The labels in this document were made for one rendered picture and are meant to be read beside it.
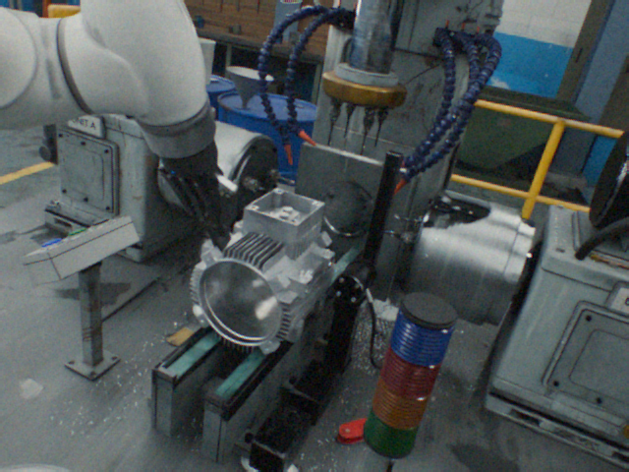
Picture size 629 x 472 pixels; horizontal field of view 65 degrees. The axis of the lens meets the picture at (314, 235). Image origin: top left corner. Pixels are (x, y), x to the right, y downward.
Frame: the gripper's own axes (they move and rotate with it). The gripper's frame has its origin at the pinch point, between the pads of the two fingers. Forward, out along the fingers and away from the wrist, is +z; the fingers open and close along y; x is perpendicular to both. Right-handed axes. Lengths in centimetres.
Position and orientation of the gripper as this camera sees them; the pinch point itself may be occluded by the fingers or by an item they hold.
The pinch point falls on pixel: (218, 231)
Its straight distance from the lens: 81.8
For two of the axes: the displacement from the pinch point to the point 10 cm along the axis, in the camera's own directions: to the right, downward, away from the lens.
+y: -9.0, -3.2, 3.1
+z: 0.7, 5.9, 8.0
